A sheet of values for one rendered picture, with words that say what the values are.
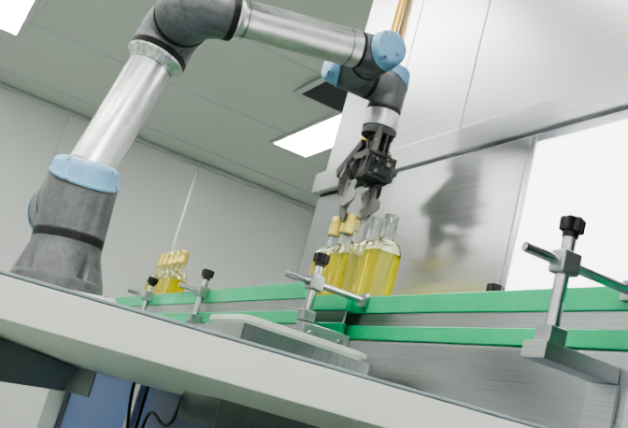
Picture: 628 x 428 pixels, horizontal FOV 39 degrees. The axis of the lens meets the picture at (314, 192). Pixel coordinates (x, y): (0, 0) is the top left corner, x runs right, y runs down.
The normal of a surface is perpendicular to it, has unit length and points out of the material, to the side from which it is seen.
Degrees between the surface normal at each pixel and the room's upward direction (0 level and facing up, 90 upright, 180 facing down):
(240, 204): 90
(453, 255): 90
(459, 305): 90
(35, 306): 90
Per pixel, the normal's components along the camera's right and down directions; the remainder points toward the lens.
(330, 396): 0.14, -0.23
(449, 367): -0.86, -0.35
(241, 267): 0.44, -0.12
